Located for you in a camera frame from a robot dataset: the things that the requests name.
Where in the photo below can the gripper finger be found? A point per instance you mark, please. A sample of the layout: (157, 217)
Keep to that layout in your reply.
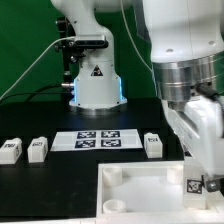
(211, 184)

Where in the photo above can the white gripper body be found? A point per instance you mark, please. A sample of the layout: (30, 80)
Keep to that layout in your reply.
(200, 129)

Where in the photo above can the white square tabletop tray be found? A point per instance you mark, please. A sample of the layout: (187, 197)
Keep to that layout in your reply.
(148, 189)

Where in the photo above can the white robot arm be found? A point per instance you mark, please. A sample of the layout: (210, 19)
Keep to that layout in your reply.
(187, 66)

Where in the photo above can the paper sheet with markers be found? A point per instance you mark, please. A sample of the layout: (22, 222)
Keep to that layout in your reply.
(96, 140)

